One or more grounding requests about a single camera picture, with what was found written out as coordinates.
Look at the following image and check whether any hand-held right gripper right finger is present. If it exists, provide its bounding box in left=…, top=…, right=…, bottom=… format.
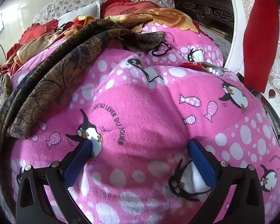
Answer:
left=187, top=139, right=265, bottom=224

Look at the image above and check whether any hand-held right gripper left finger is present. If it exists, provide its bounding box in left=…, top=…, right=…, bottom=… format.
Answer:
left=15, top=139, right=94, bottom=224

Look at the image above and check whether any brown blue patterned garment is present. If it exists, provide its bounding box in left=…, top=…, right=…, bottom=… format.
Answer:
left=0, top=20, right=166, bottom=143

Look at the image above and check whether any pink penguin print blanket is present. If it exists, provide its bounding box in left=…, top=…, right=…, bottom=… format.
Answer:
left=9, top=23, right=280, bottom=224

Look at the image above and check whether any red snack packet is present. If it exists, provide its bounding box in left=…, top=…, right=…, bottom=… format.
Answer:
left=181, top=61, right=229, bottom=75

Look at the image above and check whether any red hanging cloth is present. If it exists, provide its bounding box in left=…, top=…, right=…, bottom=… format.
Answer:
left=244, top=0, right=280, bottom=92

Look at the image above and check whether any white pillow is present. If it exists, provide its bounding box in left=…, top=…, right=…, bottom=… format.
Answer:
left=57, top=1, right=101, bottom=26

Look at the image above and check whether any orange floral cloth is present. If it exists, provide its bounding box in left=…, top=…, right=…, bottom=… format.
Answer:
left=0, top=8, right=199, bottom=75

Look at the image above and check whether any red ruffled cushion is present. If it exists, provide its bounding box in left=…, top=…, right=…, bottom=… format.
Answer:
left=100, top=0, right=154, bottom=19

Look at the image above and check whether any dark carved wooden headboard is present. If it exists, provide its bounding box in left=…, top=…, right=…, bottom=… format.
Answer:
left=167, top=0, right=235, bottom=26

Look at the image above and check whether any black cord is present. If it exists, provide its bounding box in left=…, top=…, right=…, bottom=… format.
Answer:
left=152, top=41, right=173, bottom=57

